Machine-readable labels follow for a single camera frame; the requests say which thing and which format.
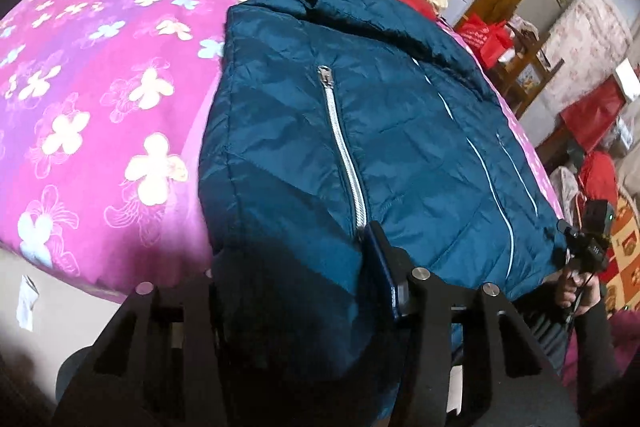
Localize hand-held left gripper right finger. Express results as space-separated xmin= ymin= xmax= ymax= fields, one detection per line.
xmin=364 ymin=221 xmax=581 ymax=427

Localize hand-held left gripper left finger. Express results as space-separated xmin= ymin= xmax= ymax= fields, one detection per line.
xmin=52 ymin=268 xmax=228 ymax=427

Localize teal puffer jacket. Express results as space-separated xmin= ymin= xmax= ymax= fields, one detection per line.
xmin=196 ymin=0 xmax=570 ymax=427

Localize person's right forearm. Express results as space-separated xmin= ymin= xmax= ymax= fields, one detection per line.
xmin=569 ymin=292 xmax=632 ymax=413

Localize person's right hand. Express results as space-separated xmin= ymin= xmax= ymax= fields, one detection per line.
xmin=554 ymin=264 xmax=601 ymax=312

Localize orange checkered mat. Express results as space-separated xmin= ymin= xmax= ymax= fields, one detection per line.
xmin=599 ymin=187 xmax=640 ymax=310

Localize large red paper bag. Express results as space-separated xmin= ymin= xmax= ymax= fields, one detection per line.
xmin=559 ymin=81 xmax=627 ymax=154

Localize white paper scrap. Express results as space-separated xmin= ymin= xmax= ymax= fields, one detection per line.
xmin=15 ymin=274 xmax=41 ymax=332

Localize white box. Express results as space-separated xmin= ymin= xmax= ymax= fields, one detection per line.
xmin=614 ymin=59 xmax=640 ymax=102

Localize pale pink floral cloth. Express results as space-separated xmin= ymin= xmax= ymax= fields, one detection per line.
xmin=542 ymin=0 xmax=635 ymax=108

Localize red plastic bag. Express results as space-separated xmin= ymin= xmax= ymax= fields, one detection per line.
xmin=456 ymin=12 xmax=514 ymax=68

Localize pink floral bedsheet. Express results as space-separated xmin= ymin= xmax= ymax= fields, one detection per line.
xmin=0 ymin=0 xmax=567 ymax=305

